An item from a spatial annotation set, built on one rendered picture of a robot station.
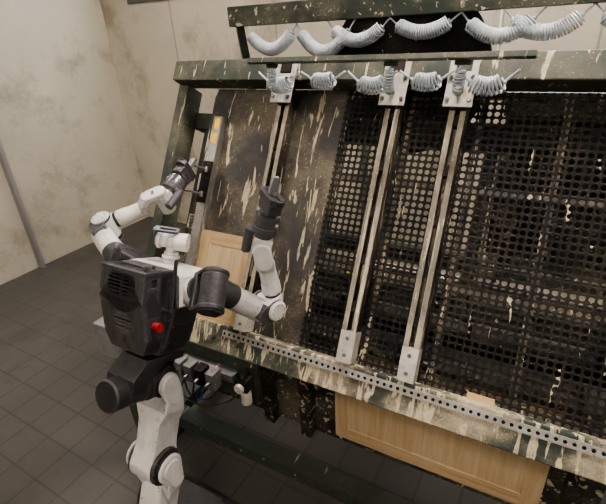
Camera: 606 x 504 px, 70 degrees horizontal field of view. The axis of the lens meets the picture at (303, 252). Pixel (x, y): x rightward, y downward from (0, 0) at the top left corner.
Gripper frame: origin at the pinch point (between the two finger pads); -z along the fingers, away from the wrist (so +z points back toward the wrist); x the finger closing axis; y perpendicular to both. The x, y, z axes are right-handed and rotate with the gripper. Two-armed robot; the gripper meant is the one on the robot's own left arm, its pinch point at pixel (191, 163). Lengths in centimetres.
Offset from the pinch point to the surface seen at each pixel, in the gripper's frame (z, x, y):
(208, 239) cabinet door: 21.0, 27.7, 8.8
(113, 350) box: 81, 42, -16
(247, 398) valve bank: 75, 62, 47
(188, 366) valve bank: 74, 50, 20
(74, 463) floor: 132, 107, -56
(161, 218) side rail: 18.0, 22.1, -19.9
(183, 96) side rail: -34.0, -11.5, -21.4
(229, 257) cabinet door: 26.0, 31.3, 22.5
